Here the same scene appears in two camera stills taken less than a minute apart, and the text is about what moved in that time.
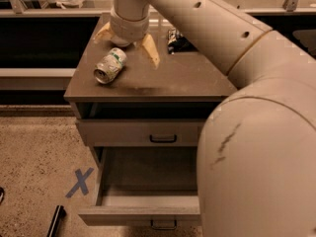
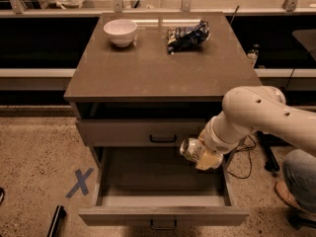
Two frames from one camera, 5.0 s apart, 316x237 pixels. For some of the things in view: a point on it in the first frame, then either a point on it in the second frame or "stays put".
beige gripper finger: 151,50 → 202,136
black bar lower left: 59,214 stays put
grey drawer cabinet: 148,121 stays put
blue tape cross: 81,182 stays put
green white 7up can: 110,65 → 191,148
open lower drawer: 154,187 stays put
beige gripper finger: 105,34 → 208,159
